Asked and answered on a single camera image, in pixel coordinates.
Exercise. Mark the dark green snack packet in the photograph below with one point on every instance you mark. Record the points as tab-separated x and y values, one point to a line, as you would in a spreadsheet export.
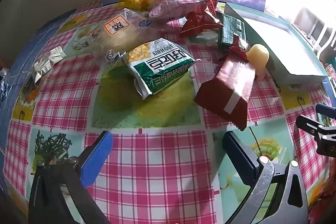
231	31

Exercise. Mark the white metal rack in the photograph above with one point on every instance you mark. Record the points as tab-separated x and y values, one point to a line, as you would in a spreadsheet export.
305	20

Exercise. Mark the pink snack packet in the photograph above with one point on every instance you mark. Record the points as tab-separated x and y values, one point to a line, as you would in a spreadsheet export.
170	10

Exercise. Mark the dark red white-striped packet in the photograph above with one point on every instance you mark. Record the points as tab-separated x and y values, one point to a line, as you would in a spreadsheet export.
228	90

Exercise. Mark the bright red snack packet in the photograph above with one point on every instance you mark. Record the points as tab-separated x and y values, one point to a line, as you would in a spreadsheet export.
200	20

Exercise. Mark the green and white snack packet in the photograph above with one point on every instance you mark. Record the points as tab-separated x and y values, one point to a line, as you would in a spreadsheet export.
157	66

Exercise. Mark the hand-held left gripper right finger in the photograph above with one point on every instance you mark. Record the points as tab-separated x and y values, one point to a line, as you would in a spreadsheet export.
237	154

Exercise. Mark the small white grey packet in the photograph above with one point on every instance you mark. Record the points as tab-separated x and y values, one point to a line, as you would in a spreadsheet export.
46	65

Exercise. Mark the clear bun packet orange label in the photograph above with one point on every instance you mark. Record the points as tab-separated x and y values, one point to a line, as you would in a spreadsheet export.
118	32

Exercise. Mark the yellow round bun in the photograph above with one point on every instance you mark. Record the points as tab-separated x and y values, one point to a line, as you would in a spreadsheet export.
258	60

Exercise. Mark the white box with teal rim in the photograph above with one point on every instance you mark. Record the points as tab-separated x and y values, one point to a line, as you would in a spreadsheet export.
275	37

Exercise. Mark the silver foil wrapper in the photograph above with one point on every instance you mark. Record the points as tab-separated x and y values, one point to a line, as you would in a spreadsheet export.
3	85

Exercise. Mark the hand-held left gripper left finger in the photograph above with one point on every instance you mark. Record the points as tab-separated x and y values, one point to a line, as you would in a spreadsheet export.
97	158

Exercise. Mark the small red candy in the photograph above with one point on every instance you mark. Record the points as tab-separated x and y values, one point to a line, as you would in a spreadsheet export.
239	48

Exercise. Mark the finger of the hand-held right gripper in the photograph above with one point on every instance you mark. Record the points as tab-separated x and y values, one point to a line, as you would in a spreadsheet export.
309	125
326	109

